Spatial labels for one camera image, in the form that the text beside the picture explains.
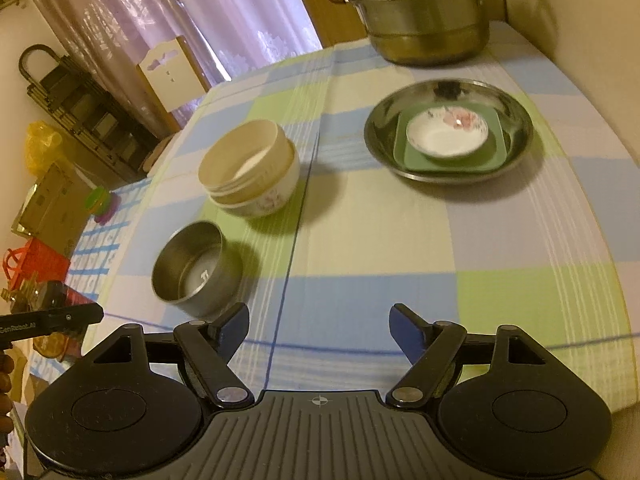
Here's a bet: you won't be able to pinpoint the left hand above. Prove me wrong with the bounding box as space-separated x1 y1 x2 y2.
0 353 14 434

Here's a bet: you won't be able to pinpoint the small floral ceramic dish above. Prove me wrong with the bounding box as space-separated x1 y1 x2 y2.
405 106 489 159

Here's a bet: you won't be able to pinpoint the lavender curtain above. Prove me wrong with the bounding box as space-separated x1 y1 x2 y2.
34 0 321 138

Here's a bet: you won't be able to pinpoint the green square plastic plate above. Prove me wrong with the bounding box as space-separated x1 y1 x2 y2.
393 102 506 174

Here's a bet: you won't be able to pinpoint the white floral ceramic bowl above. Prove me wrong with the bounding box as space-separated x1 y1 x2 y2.
208 141 300 219

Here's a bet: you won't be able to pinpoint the checkered tablecloth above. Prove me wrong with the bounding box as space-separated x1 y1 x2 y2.
87 24 639 411

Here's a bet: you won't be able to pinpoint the cardboard box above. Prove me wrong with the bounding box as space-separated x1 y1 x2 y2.
11 162 96 258

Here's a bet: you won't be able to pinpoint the small stainless steel bowl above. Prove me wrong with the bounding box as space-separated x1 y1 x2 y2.
151 221 243 318

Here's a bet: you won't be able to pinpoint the yellow plastic bag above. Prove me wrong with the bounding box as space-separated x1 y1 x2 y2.
24 120 64 178

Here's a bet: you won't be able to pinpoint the large stainless steel plate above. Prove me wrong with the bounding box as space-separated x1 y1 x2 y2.
363 78 535 185

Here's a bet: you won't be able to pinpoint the cream plastic bowl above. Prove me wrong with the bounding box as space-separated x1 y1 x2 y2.
198 119 294 204

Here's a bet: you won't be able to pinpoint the blue white grid cloth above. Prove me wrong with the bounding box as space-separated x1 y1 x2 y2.
29 176 154 380

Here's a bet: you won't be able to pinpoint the green purple toy cups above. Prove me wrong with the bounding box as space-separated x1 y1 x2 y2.
85 186 122 226

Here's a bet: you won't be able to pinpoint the white wooden chair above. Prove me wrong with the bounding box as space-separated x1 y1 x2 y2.
137 36 212 133

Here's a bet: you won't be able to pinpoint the red bag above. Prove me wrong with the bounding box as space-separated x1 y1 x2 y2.
2 238 70 290

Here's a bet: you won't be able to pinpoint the black folding rack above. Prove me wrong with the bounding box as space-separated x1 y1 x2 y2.
18 44 160 183

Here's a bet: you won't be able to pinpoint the stainless steel steamer pot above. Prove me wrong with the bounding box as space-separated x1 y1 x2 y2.
329 0 489 66

